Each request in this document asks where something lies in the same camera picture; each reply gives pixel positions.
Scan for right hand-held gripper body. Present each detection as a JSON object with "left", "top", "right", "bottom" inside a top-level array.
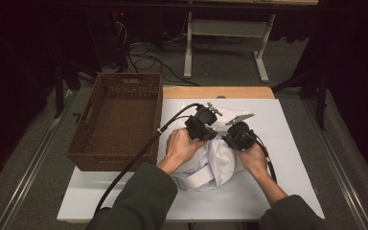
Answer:
[{"left": 224, "top": 113, "right": 257, "bottom": 151}]

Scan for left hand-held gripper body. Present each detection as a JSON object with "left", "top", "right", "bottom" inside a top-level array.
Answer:
[{"left": 185, "top": 102, "right": 223, "bottom": 141}]

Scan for white mesh laundry bag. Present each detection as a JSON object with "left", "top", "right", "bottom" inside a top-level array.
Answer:
[{"left": 172, "top": 100, "right": 257, "bottom": 193}]

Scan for brown woven basket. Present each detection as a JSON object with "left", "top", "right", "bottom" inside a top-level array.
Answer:
[{"left": 65, "top": 72, "right": 164, "bottom": 173}]

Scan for person's right hand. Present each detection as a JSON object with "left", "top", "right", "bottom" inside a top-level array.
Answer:
[{"left": 234, "top": 142, "right": 274, "bottom": 181}]

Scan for person's left hand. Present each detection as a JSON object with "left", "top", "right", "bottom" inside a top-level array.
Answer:
[{"left": 156, "top": 127, "right": 207, "bottom": 176}]

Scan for white table board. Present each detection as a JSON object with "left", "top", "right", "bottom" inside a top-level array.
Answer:
[{"left": 57, "top": 98, "right": 326, "bottom": 223}]

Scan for black metal stand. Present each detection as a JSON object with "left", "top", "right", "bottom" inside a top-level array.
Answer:
[
  {"left": 53, "top": 60, "right": 81, "bottom": 120},
  {"left": 270, "top": 68, "right": 331, "bottom": 131}
]

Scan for black computer tower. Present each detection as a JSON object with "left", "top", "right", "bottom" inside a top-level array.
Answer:
[{"left": 85, "top": 9, "right": 132, "bottom": 73}]

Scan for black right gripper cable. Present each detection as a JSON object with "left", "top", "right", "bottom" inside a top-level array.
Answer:
[{"left": 252, "top": 132, "right": 278, "bottom": 184}]

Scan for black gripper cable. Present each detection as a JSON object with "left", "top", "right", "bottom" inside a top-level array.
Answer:
[
  {"left": 94, "top": 103, "right": 205, "bottom": 215},
  {"left": 252, "top": 132, "right": 278, "bottom": 184}
]

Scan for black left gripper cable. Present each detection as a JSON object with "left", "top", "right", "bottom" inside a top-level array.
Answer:
[{"left": 94, "top": 103, "right": 205, "bottom": 215}]

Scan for black floor cables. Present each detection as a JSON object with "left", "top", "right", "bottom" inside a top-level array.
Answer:
[{"left": 114, "top": 18, "right": 202, "bottom": 88}]

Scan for white metal desk frame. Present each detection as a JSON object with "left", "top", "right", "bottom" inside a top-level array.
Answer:
[{"left": 183, "top": 0, "right": 320, "bottom": 84}]

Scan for metal floor rail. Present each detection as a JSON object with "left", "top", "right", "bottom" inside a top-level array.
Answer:
[
  {"left": 301, "top": 98, "right": 368, "bottom": 230},
  {"left": 0, "top": 90, "right": 78, "bottom": 230}
]

